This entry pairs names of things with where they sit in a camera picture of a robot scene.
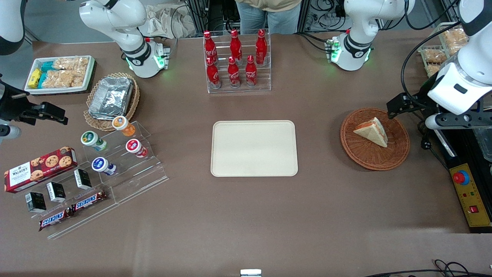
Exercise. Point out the black appliance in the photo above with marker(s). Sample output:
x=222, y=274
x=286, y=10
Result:
x=465, y=154

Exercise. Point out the stack of foil containers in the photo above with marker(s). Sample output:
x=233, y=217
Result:
x=111, y=98

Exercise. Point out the blue lid yogurt cup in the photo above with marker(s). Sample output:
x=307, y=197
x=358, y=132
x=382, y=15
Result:
x=102, y=165

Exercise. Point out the steel pan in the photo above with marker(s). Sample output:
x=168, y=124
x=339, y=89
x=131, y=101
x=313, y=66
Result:
x=485, y=146

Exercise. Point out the Snickers chocolate bar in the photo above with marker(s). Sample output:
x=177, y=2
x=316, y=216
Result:
x=55, y=219
x=89, y=201

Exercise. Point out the triangular white bread sandwich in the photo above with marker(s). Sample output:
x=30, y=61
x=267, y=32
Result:
x=373, y=132

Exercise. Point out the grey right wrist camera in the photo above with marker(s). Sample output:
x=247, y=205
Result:
x=10, y=132

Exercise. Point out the clear bag of fried snacks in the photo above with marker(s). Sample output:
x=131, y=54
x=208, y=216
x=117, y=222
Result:
x=432, y=70
x=453, y=35
x=434, y=55
x=458, y=47

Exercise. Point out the red lid yogurt cup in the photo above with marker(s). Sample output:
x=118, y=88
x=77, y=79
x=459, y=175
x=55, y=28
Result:
x=134, y=147

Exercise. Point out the teal snack packet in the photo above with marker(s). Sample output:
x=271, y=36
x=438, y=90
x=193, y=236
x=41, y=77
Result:
x=42, y=80
x=47, y=66

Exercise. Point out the cream plastic tray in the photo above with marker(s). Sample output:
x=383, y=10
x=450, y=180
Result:
x=253, y=150

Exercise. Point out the white rectangular snack tray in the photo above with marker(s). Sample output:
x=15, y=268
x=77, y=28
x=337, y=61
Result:
x=90, y=73

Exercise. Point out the red cola bottle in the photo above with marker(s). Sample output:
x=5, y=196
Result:
x=209, y=46
x=250, y=73
x=233, y=75
x=261, y=46
x=235, y=44
x=212, y=75

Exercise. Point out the brown wicker basket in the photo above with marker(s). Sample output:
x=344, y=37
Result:
x=369, y=157

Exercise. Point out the clear acrylic bottle rack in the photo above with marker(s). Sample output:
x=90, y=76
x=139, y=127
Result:
x=265, y=79

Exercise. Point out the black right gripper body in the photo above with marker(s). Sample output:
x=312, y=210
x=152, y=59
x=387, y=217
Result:
x=9, y=105

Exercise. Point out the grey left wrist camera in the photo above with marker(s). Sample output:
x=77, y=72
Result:
x=432, y=121

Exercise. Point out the yellow control panel box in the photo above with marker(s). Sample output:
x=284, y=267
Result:
x=471, y=196

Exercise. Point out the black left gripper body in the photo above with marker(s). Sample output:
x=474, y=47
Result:
x=427, y=96

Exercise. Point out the clear acrylic stepped stand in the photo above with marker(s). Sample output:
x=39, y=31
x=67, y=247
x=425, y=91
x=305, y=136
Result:
x=146, y=173
x=88, y=219

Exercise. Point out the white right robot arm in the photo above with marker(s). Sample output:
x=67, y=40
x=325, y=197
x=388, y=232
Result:
x=115, y=19

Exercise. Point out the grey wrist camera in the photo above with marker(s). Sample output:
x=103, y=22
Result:
x=10, y=132
x=432, y=121

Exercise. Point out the person in jeans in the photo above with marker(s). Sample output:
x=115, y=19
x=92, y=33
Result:
x=269, y=19

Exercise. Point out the small black box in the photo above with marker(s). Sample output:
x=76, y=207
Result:
x=82, y=179
x=56, y=192
x=35, y=202

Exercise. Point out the crumpled beige bag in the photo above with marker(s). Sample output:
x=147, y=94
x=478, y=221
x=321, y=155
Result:
x=165, y=21

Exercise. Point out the light wicker basket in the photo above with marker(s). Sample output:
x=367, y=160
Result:
x=134, y=104

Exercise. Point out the red Walkers cookie box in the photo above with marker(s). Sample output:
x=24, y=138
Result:
x=38, y=169

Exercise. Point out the small white metal object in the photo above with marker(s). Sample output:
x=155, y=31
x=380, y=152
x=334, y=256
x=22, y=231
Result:
x=250, y=272

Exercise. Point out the clear bag of rice crackers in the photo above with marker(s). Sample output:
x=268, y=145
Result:
x=61, y=79
x=71, y=63

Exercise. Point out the yellow snack packet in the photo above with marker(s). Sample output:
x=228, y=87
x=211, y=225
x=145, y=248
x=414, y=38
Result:
x=34, y=78

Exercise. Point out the orange lid yogurt cup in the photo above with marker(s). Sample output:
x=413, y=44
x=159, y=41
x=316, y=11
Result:
x=122, y=125

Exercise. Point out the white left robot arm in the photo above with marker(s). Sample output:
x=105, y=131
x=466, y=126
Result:
x=361, y=23

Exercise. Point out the green lid yogurt cup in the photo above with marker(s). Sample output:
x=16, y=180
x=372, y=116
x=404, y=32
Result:
x=92, y=139

